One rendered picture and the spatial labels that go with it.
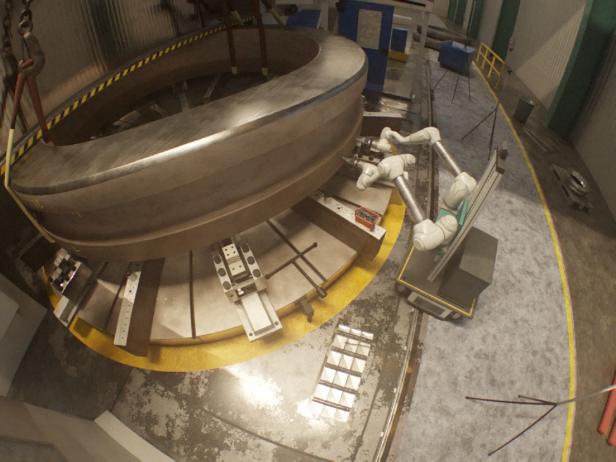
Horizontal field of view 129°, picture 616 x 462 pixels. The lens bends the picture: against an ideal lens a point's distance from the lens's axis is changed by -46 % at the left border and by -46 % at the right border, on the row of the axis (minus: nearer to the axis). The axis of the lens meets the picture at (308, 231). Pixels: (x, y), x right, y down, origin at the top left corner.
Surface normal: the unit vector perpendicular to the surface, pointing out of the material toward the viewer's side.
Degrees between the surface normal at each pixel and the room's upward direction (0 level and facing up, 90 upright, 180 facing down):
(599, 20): 90
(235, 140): 90
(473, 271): 0
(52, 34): 90
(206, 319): 0
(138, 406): 0
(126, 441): 37
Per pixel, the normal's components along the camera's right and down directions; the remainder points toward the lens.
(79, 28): 0.94, 0.26
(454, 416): 0.00, -0.62
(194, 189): 0.41, 0.72
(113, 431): 0.21, -0.94
